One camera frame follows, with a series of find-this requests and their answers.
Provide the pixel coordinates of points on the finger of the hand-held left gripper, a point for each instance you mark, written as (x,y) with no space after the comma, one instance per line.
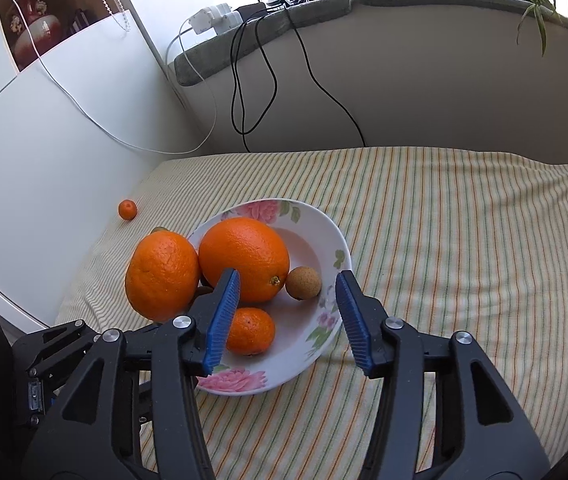
(58,350)

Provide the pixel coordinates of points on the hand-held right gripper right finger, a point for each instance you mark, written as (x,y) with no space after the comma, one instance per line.
(354,325)

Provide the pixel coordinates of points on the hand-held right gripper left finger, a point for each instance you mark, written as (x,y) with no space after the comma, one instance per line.
(221,320)

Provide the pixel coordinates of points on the small tangerine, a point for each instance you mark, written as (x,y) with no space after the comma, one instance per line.
(254,332)

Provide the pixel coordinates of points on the brown longan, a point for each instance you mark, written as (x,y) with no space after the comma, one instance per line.
(303,283)

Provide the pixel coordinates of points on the large orange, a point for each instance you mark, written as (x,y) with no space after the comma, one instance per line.
(244,255)

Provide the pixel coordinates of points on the large bumpy tangerine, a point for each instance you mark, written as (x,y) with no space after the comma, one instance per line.
(161,275)

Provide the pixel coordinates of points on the white floral plate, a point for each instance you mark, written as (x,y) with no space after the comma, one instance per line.
(311,247)

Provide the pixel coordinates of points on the tiny orange kumquat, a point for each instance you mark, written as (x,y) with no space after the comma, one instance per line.
(127,209)

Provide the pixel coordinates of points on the striped cloth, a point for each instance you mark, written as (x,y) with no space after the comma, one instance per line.
(439,210)

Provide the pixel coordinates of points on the white power adapter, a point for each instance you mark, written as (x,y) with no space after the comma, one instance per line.
(213,19)

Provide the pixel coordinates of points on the black power adapter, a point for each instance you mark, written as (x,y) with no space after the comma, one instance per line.
(251,11)

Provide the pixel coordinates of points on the red vase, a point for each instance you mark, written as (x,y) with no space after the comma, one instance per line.
(36,35)

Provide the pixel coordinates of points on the dark books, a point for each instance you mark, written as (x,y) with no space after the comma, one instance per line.
(81,22)

